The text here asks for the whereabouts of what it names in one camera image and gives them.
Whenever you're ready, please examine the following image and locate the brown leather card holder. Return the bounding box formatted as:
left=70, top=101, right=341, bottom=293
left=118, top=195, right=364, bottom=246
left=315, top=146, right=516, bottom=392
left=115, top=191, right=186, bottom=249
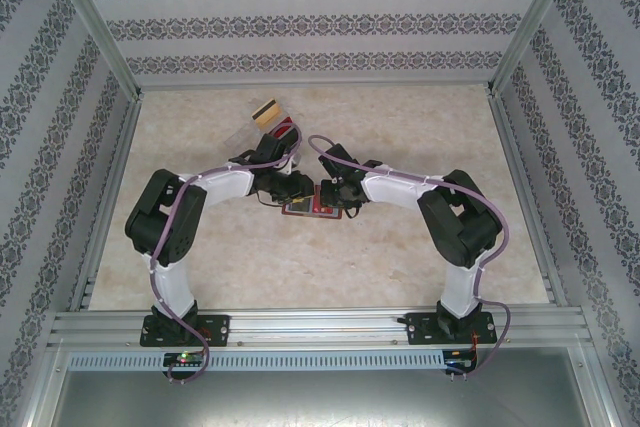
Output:
left=280, top=195, right=347, bottom=222

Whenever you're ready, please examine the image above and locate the red credit card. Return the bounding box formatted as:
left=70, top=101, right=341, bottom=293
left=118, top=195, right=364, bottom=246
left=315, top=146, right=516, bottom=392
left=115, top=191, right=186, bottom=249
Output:
left=271, top=115, right=300, bottom=141

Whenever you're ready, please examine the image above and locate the gold card with black stripe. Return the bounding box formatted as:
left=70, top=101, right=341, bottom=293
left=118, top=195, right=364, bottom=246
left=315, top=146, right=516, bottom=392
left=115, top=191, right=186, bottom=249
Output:
left=252, top=98, right=285, bottom=128

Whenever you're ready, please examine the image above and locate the clear acrylic card stand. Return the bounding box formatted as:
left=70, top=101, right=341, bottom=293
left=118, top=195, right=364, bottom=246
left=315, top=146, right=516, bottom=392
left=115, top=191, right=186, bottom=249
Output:
left=223, top=99, right=301, bottom=154

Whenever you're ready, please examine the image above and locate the grey metal sheet shelf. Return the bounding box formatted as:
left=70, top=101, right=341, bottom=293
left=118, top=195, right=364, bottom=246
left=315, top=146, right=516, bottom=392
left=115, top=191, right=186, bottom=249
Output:
left=29, top=369, right=614, bottom=427

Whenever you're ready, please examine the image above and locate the aluminium mounting rail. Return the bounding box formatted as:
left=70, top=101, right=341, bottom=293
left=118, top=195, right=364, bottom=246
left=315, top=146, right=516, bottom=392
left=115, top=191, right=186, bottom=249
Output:
left=47, top=309, right=590, bottom=348

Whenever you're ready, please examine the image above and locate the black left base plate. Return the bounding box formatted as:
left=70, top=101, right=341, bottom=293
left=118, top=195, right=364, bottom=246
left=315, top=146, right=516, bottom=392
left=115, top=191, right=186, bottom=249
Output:
left=139, top=314, right=232, bottom=348

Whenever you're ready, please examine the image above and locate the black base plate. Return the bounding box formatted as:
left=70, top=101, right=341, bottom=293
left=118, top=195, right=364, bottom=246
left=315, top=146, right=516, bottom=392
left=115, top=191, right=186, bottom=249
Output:
left=139, top=314, right=232, bottom=348
left=404, top=311, right=499, bottom=347

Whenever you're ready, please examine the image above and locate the aluminium table side rail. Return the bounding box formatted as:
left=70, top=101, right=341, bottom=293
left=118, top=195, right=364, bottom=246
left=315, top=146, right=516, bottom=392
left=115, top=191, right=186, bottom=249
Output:
left=69, top=91, right=144, bottom=311
left=487, top=86, right=569, bottom=308

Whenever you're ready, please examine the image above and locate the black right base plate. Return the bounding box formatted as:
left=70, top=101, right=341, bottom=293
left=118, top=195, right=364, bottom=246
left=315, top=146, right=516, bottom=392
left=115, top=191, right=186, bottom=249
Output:
left=404, top=311, right=499, bottom=347

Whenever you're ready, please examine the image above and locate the slotted grey cable duct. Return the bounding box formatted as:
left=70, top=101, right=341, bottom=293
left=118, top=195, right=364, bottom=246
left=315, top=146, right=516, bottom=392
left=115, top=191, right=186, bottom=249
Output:
left=67, top=349, right=446, bottom=373

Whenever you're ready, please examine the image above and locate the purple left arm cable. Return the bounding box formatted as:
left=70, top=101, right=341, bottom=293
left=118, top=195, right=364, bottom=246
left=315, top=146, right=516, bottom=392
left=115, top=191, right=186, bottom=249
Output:
left=148, top=124, right=306, bottom=384

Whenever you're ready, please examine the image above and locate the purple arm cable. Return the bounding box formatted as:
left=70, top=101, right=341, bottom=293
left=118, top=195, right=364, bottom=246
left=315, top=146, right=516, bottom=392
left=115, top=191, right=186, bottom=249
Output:
left=308, top=134, right=515, bottom=379
left=148, top=124, right=306, bottom=384

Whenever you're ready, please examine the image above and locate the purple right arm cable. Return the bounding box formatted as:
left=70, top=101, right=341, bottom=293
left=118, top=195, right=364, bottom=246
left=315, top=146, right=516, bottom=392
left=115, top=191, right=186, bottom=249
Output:
left=308, top=134, right=515, bottom=379

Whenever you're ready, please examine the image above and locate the aluminium frame post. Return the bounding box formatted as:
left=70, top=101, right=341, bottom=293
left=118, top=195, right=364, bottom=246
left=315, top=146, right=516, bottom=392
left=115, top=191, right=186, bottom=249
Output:
left=38, top=0, right=144, bottom=101
left=485, top=0, right=585, bottom=98

